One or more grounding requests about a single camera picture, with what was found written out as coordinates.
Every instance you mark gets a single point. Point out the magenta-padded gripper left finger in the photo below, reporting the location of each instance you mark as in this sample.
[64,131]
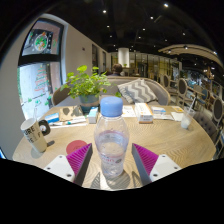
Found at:
[58,166]

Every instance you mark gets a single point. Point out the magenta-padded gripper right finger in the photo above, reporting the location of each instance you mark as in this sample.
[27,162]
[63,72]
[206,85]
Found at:
[165,165]

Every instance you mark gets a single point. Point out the clear blue-capped water bottle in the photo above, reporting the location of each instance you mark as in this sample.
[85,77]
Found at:
[111,143]

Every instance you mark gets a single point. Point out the flat round red coaster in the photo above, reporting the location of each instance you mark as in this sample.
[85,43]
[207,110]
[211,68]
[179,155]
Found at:
[75,146]

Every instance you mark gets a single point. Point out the white printed mug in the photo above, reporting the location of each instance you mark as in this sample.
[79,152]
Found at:
[33,135]

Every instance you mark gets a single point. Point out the black round disc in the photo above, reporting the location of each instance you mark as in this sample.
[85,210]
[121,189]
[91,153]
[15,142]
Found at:
[45,127]

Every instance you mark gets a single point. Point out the white teal pen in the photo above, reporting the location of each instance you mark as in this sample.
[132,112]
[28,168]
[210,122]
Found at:
[71,122]

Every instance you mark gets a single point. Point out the clear plastic cup with straw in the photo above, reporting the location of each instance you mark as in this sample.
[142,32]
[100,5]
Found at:
[186,120]

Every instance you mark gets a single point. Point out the blue white booklet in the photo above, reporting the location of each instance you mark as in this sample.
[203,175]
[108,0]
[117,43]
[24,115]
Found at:
[160,111]

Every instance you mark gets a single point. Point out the brown paper sheet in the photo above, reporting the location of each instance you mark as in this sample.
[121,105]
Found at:
[70,113]

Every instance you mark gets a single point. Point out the white orange cardboard box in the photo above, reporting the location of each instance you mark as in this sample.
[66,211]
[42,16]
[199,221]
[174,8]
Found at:
[144,113]

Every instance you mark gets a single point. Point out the small light blue box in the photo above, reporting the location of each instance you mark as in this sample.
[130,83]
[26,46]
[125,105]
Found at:
[93,115]

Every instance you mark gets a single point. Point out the white printed leaflet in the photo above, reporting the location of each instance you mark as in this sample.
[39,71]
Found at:
[129,111]

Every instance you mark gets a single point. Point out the grey curved sofa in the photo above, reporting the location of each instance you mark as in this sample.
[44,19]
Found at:
[160,91]

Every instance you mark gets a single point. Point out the grey white chevron cushion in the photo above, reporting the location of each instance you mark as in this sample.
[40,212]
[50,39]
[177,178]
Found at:
[138,90]

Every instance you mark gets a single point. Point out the group of dining chairs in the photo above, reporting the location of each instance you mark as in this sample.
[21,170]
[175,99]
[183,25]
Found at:
[200,93]

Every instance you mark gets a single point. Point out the window with festive decals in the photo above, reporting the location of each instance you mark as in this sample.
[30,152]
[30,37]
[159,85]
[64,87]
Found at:
[40,86]

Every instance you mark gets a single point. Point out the potted green plant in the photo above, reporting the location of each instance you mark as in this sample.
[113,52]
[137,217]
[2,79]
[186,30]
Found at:
[86,85]

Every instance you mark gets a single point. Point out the person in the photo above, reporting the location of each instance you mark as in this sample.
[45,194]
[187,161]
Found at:
[116,69]

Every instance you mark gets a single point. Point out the group of ceiling lights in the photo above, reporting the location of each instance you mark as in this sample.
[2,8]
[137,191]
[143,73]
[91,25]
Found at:
[165,5]

